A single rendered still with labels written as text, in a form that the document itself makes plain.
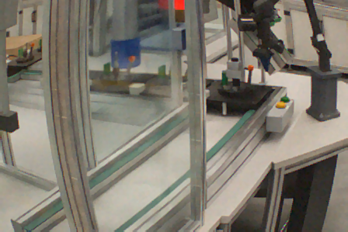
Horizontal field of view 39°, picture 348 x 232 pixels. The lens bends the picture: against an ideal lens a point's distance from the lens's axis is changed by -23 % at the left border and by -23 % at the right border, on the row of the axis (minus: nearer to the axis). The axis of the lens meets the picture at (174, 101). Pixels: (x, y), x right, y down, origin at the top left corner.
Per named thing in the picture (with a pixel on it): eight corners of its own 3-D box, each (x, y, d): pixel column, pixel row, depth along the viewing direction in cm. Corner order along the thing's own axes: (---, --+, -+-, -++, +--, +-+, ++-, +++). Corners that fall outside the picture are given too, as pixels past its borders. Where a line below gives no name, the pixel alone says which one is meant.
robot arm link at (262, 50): (250, 34, 201) (266, 36, 199) (262, 27, 217) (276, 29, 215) (252, 57, 204) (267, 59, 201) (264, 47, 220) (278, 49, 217)
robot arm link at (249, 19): (262, 3, 209) (234, 1, 207) (269, 6, 201) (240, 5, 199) (265, 29, 212) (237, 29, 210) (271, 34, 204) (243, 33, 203)
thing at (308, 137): (402, 121, 212) (403, 116, 211) (273, 171, 183) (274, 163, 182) (341, 85, 275) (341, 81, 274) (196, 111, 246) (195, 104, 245)
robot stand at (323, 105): (340, 116, 219) (342, 72, 213) (320, 122, 214) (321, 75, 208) (326, 107, 232) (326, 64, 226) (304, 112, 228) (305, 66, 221)
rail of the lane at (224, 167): (287, 110, 231) (287, 84, 228) (206, 209, 155) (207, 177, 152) (276, 109, 234) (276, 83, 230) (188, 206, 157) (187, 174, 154)
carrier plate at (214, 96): (272, 91, 227) (272, 85, 226) (255, 109, 206) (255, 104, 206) (217, 84, 237) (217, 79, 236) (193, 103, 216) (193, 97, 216)
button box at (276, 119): (294, 114, 215) (294, 98, 213) (281, 133, 196) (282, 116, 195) (279, 112, 217) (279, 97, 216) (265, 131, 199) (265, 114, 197)
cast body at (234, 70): (245, 76, 220) (244, 57, 218) (241, 79, 216) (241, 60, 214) (224, 74, 223) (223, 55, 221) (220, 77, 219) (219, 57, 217)
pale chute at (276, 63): (280, 69, 244) (286, 64, 242) (269, 76, 234) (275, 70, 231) (240, 19, 249) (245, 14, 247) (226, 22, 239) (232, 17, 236)
